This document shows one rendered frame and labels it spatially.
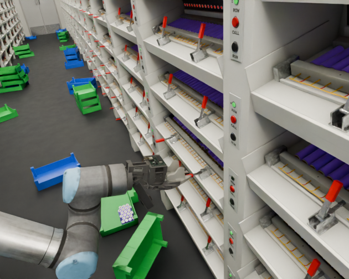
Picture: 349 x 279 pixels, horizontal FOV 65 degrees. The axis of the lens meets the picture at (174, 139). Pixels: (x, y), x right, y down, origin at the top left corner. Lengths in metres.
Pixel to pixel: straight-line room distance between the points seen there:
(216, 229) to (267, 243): 0.31
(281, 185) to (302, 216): 0.08
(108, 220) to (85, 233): 0.82
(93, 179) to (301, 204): 0.50
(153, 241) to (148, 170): 0.69
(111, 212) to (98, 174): 0.85
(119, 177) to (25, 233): 0.25
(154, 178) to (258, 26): 0.49
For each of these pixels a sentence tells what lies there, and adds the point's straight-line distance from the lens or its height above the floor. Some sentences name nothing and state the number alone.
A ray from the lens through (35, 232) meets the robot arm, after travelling 0.72.
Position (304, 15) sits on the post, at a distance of 0.58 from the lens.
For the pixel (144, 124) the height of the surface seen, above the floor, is 0.36.
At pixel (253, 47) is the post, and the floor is 1.01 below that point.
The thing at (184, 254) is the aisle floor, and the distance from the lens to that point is 1.40.
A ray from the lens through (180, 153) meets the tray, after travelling 1.05.
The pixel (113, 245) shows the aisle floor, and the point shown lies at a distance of 1.50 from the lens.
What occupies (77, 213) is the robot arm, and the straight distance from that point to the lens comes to 0.81.
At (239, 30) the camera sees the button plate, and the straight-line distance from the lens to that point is 0.53.
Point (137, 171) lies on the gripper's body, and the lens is 0.79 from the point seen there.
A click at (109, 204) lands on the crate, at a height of 0.07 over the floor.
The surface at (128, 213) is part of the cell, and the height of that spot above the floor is 0.08.
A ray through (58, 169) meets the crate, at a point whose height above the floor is 0.00.
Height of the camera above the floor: 1.12
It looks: 30 degrees down
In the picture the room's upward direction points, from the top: 6 degrees counter-clockwise
